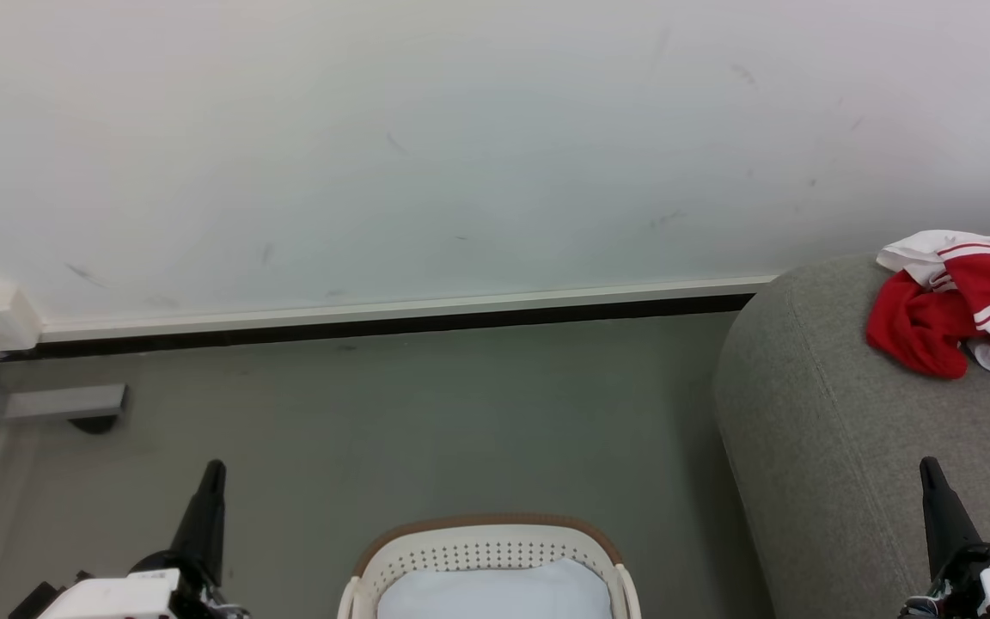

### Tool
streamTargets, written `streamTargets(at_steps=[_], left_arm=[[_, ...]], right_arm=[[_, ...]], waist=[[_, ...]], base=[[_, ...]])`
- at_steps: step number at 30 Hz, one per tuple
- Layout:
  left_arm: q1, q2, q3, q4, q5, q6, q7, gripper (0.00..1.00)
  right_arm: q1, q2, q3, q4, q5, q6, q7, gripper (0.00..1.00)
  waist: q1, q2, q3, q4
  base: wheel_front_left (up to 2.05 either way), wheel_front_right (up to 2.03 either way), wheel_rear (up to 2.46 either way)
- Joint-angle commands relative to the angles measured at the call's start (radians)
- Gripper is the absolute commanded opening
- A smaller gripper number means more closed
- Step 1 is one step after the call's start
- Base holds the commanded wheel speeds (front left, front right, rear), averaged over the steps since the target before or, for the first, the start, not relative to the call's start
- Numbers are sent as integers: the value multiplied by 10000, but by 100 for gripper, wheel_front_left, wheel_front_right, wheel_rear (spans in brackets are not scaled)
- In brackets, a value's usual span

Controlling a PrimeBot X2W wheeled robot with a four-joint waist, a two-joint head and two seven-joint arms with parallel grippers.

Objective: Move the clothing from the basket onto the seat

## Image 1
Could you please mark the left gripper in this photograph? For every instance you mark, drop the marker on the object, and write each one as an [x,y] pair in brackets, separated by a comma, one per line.
[117,597]

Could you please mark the red and white garment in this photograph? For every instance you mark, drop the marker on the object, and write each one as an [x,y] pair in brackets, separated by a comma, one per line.
[916,335]

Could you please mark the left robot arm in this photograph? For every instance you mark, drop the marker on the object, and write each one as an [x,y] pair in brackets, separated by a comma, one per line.
[31,602]

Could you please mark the white basket with brown rim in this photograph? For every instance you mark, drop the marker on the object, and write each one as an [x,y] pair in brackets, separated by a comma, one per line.
[478,550]

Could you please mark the grey fabric sofa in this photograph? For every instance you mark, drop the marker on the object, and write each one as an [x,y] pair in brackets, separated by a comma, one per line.
[830,447]

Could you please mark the black round foot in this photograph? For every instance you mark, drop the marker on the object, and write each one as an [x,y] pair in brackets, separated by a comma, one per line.
[95,425]

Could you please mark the grey metal furniture foot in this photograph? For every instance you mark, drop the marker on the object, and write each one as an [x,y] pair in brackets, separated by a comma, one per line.
[65,401]

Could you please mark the white baseboard with black gap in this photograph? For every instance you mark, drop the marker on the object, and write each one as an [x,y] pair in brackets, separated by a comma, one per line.
[375,314]

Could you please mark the light blue cloth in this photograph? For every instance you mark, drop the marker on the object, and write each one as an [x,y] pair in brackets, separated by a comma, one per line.
[495,597]

